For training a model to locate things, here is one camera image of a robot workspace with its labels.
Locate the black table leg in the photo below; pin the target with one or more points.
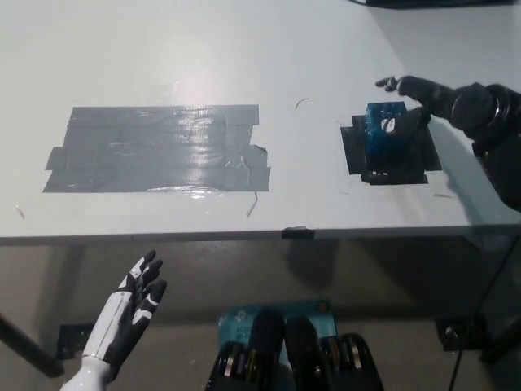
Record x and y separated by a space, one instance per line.
506 344
28 350

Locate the teal robot body panel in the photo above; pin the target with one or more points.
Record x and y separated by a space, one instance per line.
236 322

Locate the black device on table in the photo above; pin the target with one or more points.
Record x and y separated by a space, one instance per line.
439 2

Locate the blue rubik's cube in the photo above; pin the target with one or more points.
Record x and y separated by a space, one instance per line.
378 142

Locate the black tape patch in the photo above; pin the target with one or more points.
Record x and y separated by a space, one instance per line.
427 161

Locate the black robot body blocks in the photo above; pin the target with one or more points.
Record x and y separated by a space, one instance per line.
301 358

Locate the black floor plate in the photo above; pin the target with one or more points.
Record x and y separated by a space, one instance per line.
460 334
71 342

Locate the robot right hand black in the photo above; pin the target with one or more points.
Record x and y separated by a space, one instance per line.
437 102

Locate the grey duct tape patch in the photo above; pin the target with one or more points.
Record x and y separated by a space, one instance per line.
163 150

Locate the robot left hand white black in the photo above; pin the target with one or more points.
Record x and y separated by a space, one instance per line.
130 309

